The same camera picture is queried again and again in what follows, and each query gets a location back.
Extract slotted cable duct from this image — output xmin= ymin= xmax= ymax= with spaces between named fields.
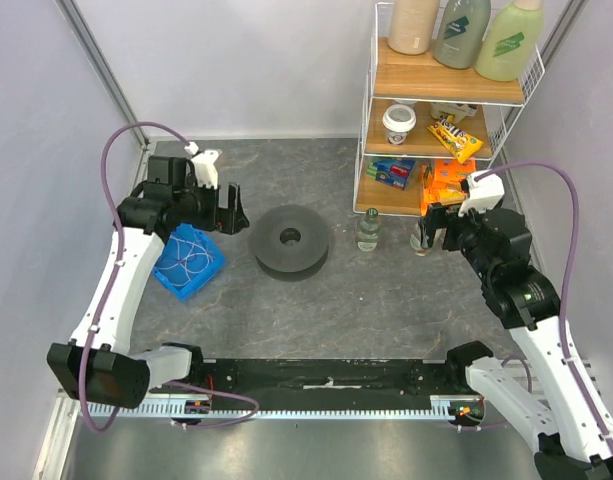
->
xmin=88 ymin=394 xmax=480 ymax=420

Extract blue snack box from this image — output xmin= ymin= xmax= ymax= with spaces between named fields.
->
xmin=366 ymin=157 xmax=416 ymax=190

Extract right glass soda bottle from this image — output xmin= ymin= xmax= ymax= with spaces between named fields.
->
xmin=410 ymin=221 xmax=430 ymax=257

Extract glass soda bottle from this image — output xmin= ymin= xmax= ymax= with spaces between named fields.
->
xmin=410 ymin=221 xmax=430 ymax=257
xmin=355 ymin=207 xmax=380 ymax=253

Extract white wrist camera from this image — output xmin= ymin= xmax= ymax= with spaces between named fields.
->
xmin=458 ymin=170 xmax=505 ymax=217
xmin=184 ymin=142 xmax=222 ymax=188

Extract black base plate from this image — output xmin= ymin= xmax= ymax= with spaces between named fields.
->
xmin=179 ymin=358 xmax=479 ymax=412

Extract beige bottle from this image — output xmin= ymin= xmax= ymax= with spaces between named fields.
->
xmin=388 ymin=0 xmax=440 ymax=55

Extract blue plastic bin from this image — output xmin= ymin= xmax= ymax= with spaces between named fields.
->
xmin=153 ymin=224 xmax=226 ymax=302

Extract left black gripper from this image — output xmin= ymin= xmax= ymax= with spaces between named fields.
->
xmin=174 ymin=176 xmax=249 ymax=235

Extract light green bottle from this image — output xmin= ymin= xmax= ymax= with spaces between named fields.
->
xmin=475 ymin=0 xmax=544 ymax=82

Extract grey filament spool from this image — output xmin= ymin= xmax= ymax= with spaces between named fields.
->
xmin=249 ymin=205 xmax=330 ymax=282

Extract white wire wooden shelf rack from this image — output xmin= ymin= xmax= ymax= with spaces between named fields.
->
xmin=352 ymin=2 xmax=546 ymax=217

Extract grey-green bottle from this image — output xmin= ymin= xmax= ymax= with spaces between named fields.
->
xmin=433 ymin=0 xmax=491 ymax=70

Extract white lidded paper cup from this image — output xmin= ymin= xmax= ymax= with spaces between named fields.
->
xmin=382 ymin=103 xmax=417 ymax=145

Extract yellow candy bag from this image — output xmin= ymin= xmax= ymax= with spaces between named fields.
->
xmin=427 ymin=116 xmax=483 ymax=164

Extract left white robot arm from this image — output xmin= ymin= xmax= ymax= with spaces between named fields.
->
xmin=47 ymin=149 xmax=249 ymax=409

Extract white wire bundle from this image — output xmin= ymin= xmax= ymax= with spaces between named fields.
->
xmin=163 ymin=234 xmax=217 ymax=291

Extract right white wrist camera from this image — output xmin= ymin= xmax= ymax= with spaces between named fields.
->
xmin=458 ymin=170 xmax=505 ymax=217

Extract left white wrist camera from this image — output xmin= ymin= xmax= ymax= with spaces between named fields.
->
xmin=184 ymin=142 xmax=222 ymax=188

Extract orange snack boxes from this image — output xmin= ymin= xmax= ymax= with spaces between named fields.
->
xmin=420 ymin=159 xmax=476 ymax=216

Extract left glass soda bottle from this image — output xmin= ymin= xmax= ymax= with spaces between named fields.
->
xmin=355 ymin=207 xmax=380 ymax=253

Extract white carton on shelf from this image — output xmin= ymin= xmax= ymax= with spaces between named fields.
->
xmin=431 ymin=102 xmax=478 ymax=124

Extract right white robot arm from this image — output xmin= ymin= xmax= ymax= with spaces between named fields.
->
xmin=419 ymin=203 xmax=613 ymax=479

